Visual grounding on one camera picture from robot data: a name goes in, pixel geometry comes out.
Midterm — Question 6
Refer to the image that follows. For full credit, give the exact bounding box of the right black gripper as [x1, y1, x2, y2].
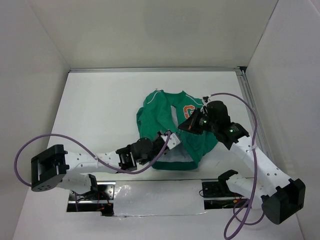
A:
[178, 107, 218, 135]

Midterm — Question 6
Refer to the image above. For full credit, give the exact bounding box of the green jacket with grey lining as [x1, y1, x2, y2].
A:
[136, 90, 218, 171]

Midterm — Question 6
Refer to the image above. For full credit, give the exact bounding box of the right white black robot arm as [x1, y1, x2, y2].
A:
[178, 101, 306, 225]

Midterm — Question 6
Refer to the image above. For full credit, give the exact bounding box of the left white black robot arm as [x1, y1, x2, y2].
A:
[31, 131, 181, 200]

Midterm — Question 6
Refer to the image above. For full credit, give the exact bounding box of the white front cover panel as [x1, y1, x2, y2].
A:
[113, 180, 206, 217]

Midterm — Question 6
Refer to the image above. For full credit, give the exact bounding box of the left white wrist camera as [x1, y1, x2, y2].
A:
[160, 131, 181, 150]

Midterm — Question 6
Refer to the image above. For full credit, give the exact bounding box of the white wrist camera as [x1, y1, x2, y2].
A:
[160, 131, 181, 150]
[202, 96, 211, 106]

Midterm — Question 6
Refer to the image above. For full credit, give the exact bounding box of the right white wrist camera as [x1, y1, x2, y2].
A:
[202, 96, 211, 106]

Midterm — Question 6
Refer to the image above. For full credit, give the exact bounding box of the black metal base rail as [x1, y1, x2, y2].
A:
[66, 180, 246, 217]

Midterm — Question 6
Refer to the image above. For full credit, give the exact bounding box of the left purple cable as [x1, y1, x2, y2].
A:
[14, 131, 172, 213]

